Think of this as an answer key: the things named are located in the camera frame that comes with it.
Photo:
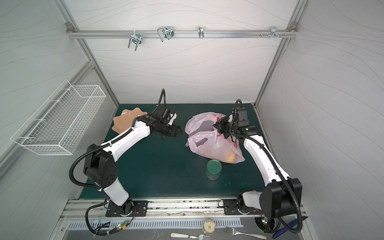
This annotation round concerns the blue knife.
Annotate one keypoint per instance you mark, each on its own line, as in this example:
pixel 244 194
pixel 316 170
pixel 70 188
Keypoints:
pixel 281 231

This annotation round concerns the white handled fork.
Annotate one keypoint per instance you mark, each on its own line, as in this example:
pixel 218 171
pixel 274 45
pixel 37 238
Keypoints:
pixel 185 236

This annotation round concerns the white wire basket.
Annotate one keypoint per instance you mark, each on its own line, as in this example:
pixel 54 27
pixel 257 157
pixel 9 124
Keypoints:
pixel 58 125

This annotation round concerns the clear jar green lid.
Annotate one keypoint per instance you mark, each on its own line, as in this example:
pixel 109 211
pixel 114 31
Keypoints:
pixel 213 170

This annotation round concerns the metal hook clamp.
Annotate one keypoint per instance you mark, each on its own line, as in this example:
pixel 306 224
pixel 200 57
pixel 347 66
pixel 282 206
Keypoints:
pixel 201 32
pixel 165 32
pixel 135 40
pixel 273 34

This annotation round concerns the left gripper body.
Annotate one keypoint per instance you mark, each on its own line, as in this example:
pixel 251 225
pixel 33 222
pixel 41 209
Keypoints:
pixel 168 130

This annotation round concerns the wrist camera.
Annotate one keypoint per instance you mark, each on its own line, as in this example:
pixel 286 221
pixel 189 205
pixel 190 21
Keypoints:
pixel 240 118
pixel 164 114

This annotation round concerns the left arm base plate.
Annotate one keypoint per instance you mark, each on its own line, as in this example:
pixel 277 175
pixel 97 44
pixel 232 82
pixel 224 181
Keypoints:
pixel 137 208

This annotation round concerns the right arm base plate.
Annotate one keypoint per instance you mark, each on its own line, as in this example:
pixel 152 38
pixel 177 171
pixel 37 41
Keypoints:
pixel 231 208

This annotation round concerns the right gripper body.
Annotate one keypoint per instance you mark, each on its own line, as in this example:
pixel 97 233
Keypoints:
pixel 224 126

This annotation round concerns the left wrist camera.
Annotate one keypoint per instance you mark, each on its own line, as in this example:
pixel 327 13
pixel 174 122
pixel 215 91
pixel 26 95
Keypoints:
pixel 164 114

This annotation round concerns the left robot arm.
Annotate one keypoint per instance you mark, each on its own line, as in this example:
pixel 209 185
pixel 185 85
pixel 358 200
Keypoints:
pixel 101 164

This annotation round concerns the metal crossbar rail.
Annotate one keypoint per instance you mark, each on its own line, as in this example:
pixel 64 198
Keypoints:
pixel 179 34

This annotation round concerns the pink plastic bag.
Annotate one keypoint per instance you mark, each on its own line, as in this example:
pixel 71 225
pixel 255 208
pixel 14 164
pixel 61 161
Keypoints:
pixel 204 139

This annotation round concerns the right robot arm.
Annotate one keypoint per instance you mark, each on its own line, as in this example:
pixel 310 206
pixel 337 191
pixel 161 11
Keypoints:
pixel 282 194

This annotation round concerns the white vent strip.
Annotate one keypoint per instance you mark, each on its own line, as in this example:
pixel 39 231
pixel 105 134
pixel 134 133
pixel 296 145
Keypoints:
pixel 192 223

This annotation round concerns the pink fruit bowl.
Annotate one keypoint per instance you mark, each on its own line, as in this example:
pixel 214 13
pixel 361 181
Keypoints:
pixel 125 120

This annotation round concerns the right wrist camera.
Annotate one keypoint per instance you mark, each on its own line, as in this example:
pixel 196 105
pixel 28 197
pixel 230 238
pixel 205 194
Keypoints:
pixel 240 118

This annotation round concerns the silver fork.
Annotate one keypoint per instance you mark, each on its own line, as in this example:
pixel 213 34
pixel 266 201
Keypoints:
pixel 234 232

